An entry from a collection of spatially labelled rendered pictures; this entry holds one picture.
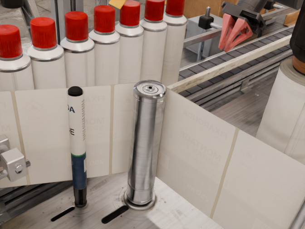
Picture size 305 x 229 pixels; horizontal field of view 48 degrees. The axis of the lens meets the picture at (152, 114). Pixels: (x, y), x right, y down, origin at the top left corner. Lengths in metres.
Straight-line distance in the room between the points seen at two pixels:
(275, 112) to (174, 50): 0.25
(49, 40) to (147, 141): 0.20
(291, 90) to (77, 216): 0.33
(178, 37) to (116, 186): 0.30
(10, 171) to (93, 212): 0.15
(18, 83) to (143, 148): 0.19
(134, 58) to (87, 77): 0.10
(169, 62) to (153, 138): 0.29
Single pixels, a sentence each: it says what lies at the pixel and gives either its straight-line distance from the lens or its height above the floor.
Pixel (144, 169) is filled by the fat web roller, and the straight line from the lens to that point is 0.44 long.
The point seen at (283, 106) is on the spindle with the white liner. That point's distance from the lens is 0.50.
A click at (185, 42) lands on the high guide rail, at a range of 0.78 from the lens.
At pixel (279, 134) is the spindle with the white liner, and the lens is 0.52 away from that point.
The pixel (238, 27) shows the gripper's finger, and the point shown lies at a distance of 0.83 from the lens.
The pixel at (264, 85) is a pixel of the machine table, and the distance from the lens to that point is 0.95.
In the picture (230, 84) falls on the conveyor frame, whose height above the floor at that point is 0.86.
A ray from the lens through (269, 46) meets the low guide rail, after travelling 0.97.
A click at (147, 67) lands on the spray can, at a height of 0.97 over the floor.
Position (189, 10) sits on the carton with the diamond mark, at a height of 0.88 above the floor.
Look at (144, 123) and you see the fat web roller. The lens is 0.39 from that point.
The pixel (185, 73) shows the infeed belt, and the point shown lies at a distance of 0.82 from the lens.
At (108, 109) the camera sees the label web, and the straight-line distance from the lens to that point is 0.42.
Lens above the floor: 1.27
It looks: 36 degrees down
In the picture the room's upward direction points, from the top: 6 degrees clockwise
